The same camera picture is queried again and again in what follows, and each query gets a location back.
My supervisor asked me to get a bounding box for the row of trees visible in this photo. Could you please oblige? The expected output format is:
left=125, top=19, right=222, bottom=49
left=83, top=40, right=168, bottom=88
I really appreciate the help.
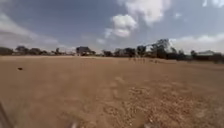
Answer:
left=0, top=38, right=224, bottom=64

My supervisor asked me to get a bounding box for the brown dirt ground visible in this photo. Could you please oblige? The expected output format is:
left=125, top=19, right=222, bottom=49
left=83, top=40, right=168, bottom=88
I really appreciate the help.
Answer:
left=0, top=55, right=224, bottom=128

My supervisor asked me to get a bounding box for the dark building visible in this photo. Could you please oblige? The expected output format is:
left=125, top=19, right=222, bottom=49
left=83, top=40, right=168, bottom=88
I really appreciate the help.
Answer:
left=75, top=46, right=92, bottom=57

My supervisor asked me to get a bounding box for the pale-roofed building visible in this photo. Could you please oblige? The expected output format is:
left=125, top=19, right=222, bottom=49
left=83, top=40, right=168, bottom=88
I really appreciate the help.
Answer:
left=195, top=49, right=221, bottom=62

